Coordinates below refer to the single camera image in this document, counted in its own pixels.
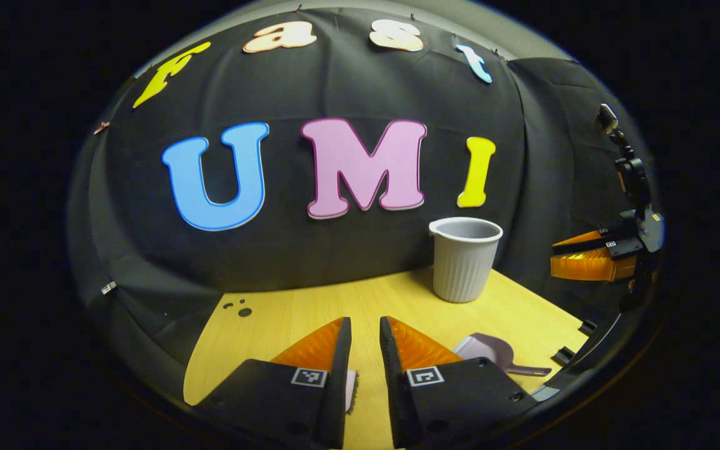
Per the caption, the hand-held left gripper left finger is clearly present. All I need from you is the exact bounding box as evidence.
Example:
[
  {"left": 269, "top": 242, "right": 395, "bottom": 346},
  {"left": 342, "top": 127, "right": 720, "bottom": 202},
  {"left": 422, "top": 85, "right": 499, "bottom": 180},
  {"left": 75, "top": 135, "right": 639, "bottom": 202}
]
[{"left": 193, "top": 316, "right": 353, "bottom": 450}]

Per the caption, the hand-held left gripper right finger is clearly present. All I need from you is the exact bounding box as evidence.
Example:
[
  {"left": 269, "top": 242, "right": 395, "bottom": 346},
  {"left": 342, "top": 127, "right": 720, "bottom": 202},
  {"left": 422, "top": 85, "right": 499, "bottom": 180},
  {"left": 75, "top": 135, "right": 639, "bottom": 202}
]
[{"left": 378, "top": 315, "right": 537, "bottom": 450}]

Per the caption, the lilac plastic dustpan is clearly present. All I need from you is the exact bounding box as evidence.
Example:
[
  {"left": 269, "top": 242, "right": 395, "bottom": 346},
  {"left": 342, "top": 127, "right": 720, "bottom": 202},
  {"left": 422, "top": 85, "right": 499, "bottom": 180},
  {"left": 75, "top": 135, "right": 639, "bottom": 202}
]
[{"left": 452, "top": 332, "right": 553, "bottom": 378}]

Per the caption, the ribbed white garbage bin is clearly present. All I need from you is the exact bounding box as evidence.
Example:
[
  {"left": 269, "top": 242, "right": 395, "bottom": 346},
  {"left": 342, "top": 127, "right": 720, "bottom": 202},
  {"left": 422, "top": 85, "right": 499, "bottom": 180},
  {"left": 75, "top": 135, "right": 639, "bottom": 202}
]
[{"left": 429, "top": 216, "right": 504, "bottom": 304}]

